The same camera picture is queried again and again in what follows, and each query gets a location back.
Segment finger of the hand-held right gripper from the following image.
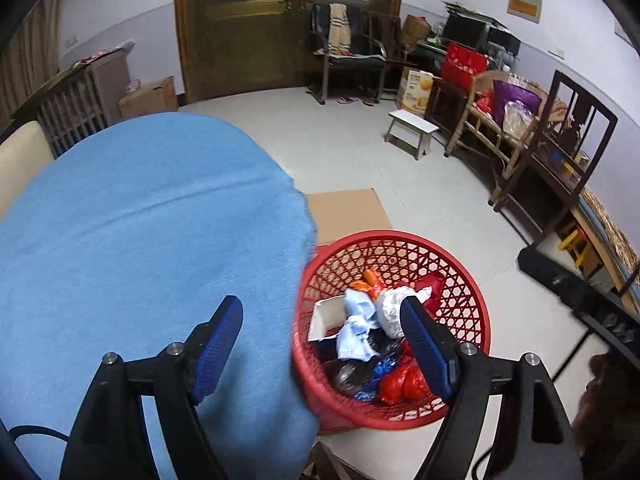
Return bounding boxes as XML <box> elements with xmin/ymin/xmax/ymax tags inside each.
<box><xmin>517</xmin><ymin>249</ymin><xmax>576</xmax><ymax>296</ymax></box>

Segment woven straw mat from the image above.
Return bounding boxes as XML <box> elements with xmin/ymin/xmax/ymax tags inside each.
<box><xmin>570</xmin><ymin>185</ymin><xmax>640</xmax><ymax>286</ymax></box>

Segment yellow carton box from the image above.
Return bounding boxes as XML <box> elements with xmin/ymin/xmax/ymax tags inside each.
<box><xmin>396</xmin><ymin>67</ymin><xmax>435</xmax><ymax>115</ymax></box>

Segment red plastic basket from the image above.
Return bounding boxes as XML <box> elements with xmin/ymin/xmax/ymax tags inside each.
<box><xmin>291</xmin><ymin>230</ymin><xmax>492</xmax><ymax>432</ymax></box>

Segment light blue face mask bundle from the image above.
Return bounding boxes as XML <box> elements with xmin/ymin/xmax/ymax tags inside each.
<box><xmin>336</xmin><ymin>290</ymin><xmax>383</xmax><ymax>363</ymax></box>

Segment flat cardboard sheet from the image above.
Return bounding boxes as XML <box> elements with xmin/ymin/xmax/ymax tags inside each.
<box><xmin>302</xmin><ymin>187</ymin><xmax>393</xmax><ymax>248</ymax></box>

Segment blue tablecloth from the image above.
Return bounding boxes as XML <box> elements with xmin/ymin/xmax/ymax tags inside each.
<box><xmin>0</xmin><ymin>112</ymin><xmax>321</xmax><ymax>480</ymax></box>

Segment wooden crib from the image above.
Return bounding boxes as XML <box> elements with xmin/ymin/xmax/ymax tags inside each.
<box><xmin>10</xmin><ymin>67</ymin><xmax>108</xmax><ymax>158</ymax></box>

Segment red gift bag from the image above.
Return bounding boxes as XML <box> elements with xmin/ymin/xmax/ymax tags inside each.
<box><xmin>441</xmin><ymin>42</ymin><xmax>490</xmax><ymax>91</ymax></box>

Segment brown curtain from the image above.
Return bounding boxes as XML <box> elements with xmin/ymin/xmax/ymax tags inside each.
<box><xmin>0</xmin><ymin>0</ymin><xmax>68</xmax><ymax>121</ymax></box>

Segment brown open cardboard box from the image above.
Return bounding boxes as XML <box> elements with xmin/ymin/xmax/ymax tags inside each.
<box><xmin>400</xmin><ymin>14</ymin><xmax>432</xmax><ymax>48</ymax></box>

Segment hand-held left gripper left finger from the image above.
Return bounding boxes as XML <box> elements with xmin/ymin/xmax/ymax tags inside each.
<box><xmin>60</xmin><ymin>295</ymin><xmax>245</xmax><ymax>480</ymax></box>

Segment white stool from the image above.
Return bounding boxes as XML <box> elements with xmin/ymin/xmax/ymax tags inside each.
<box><xmin>384</xmin><ymin>109</ymin><xmax>440</xmax><ymax>161</ymax></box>

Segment crinkled black plastic bag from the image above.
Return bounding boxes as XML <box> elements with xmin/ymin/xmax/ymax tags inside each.
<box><xmin>332</xmin><ymin>355</ymin><xmax>381</xmax><ymax>396</ymax></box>

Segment red plastic wrapper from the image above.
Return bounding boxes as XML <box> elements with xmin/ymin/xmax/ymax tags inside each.
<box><xmin>415</xmin><ymin>271</ymin><xmax>446</xmax><ymax>311</ymax></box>

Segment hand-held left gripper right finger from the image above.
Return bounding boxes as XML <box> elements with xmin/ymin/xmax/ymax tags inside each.
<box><xmin>399</xmin><ymin>296</ymin><xmax>586</xmax><ymax>480</ymax></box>

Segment white paper box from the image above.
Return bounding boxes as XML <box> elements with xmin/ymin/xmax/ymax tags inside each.
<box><xmin>307</xmin><ymin>296</ymin><xmax>348</xmax><ymax>343</ymax></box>

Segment beige cabinet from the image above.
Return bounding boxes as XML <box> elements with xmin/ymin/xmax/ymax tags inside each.
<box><xmin>87</xmin><ymin>50</ymin><xmax>133</xmax><ymax>128</ymax></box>

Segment blue plastic bag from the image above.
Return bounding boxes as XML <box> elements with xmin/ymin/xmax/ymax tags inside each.
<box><xmin>355</xmin><ymin>352</ymin><xmax>401</xmax><ymax>401</ymax></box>

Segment striped scarf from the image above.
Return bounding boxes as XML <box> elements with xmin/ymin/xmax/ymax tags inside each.
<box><xmin>327</xmin><ymin>2</ymin><xmax>352</xmax><ymax>53</ymax></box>

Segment wooden rack with bags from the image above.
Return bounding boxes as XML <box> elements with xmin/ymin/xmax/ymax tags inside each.
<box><xmin>444</xmin><ymin>71</ymin><xmax>556</xmax><ymax>201</ymax></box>

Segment orange wrapper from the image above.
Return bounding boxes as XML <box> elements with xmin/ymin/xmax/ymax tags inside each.
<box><xmin>350</xmin><ymin>269</ymin><xmax>386</xmax><ymax>295</ymax></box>

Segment purple cushion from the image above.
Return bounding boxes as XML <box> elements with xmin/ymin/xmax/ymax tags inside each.
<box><xmin>492</xmin><ymin>80</ymin><xmax>543</xmax><ymax>126</ymax></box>

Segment balled red plastic bag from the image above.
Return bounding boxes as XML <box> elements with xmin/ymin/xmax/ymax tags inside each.
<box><xmin>377</xmin><ymin>360</ymin><xmax>433</xmax><ymax>406</ymax></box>

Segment beige sofa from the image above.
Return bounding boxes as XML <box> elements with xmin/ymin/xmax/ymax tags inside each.
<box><xmin>0</xmin><ymin>120</ymin><xmax>56</xmax><ymax>221</ymax></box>

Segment orange wall sign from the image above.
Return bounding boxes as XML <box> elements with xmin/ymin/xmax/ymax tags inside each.
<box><xmin>507</xmin><ymin>0</ymin><xmax>542</xmax><ymax>23</ymax></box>

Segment clear plastic bag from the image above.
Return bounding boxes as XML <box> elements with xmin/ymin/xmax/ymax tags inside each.
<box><xmin>502</xmin><ymin>100</ymin><xmax>538</xmax><ymax>143</ymax></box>

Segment small black monitor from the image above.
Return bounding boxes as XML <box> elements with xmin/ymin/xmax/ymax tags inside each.
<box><xmin>487</xmin><ymin>27</ymin><xmax>522</xmax><ymax>56</ymax></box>

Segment black metal chair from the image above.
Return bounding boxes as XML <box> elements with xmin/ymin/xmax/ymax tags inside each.
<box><xmin>306</xmin><ymin>2</ymin><xmax>388</xmax><ymax>106</ymax></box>

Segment thin black cable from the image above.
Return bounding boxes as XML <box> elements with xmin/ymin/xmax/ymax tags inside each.
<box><xmin>549</xmin><ymin>325</ymin><xmax>598</xmax><ymax>383</ymax></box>

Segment person's right forearm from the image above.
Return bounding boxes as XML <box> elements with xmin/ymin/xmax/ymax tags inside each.
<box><xmin>572</xmin><ymin>352</ymin><xmax>640</xmax><ymax>480</ymax></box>

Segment dark wooden side table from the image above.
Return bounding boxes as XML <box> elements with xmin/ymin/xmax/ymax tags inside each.
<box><xmin>425</xmin><ymin>76</ymin><xmax>473</xmax><ymax>133</ymax></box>

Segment wooden double door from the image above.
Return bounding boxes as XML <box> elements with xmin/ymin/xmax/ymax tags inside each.
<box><xmin>173</xmin><ymin>0</ymin><xmax>407</xmax><ymax>103</ymax></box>

